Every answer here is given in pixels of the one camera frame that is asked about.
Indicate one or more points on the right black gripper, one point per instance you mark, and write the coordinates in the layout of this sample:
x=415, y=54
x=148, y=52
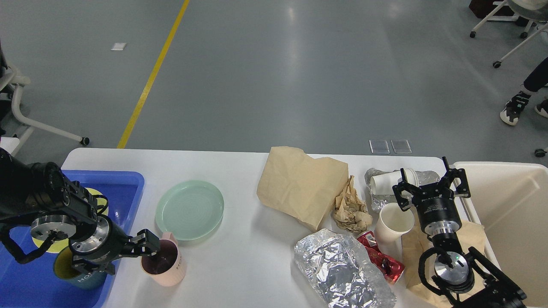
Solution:
x=434, y=203

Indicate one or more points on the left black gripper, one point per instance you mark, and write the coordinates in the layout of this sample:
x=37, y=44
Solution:
x=107, y=244

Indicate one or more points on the pink home mug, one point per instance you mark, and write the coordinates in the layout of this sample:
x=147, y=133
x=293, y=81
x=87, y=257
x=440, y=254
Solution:
x=167, y=267

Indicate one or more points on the light green plate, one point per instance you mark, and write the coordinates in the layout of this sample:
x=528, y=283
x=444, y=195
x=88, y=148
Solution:
x=190, y=210

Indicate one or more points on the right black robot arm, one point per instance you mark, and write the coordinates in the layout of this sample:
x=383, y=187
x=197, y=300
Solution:
x=467, y=280

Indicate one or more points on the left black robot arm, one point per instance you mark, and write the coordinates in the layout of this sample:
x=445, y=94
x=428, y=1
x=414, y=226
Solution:
x=39, y=206

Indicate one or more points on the brown paper bag under arm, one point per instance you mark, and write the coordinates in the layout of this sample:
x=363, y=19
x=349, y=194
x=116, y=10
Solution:
x=415, y=242

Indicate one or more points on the upright white paper cup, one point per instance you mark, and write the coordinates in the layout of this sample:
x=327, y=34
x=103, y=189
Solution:
x=393, y=223

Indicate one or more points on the lying white paper cup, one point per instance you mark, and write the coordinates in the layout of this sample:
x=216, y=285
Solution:
x=383, y=184

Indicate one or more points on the small crumpled foil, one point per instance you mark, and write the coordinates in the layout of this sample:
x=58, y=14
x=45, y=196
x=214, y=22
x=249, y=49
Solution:
x=379, y=201

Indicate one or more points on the beige plastic bin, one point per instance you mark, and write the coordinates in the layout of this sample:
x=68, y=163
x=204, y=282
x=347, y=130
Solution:
x=511, y=201

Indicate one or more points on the dark teal home mug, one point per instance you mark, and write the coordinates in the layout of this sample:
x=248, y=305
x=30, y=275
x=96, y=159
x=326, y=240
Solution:
x=63, y=270

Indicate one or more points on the yellow plate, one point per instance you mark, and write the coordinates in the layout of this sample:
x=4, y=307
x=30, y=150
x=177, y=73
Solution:
x=102, y=208

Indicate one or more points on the red snack wrapper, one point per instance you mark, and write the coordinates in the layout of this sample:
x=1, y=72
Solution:
x=391, y=268

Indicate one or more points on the crumpled brown paper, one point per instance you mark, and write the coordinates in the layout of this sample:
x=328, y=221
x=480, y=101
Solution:
x=350, y=211

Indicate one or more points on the blue plastic tray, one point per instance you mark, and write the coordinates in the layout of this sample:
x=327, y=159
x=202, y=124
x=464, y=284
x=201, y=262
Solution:
x=34, y=285

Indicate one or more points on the crumpled aluminium foil sheet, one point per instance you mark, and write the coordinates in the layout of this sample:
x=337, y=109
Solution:
x=341, y=272

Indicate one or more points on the large brown paper bag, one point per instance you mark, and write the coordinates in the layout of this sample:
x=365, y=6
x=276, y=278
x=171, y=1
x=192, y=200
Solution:
x=301, y=186

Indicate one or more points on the person in dark trousers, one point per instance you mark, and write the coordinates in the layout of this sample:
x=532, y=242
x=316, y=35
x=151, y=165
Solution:
x=535, y=81

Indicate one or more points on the white side table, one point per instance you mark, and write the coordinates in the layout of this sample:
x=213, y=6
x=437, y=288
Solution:
x=10, y=144

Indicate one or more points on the white chair base right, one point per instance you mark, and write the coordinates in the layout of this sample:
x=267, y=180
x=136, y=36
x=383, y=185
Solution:
x=534, y=11

